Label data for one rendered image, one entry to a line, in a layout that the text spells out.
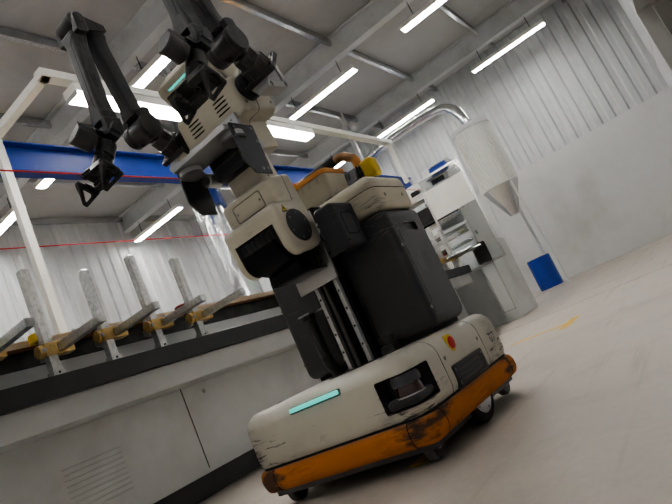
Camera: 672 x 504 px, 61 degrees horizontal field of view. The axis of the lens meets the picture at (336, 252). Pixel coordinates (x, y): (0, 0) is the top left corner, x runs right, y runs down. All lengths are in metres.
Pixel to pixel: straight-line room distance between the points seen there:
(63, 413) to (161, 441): 0.59
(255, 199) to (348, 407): 0.65
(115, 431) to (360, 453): 1.43
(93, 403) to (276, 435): 0.97
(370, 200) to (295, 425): 0.70
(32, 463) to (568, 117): 11.29
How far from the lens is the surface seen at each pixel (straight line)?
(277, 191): 1.67
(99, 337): 2.54
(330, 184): 1.92
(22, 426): 2.33
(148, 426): 2.80
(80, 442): 2.63
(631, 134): 12.18
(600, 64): 12.46
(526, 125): 12.56
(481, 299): 6.25
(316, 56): 9.65
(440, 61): 12.03
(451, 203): 6.12
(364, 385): 1.47
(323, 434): 1.59
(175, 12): 1.65
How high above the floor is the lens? 0.31
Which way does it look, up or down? 10 degrees up
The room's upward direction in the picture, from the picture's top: 24 degrees counter-clockwise
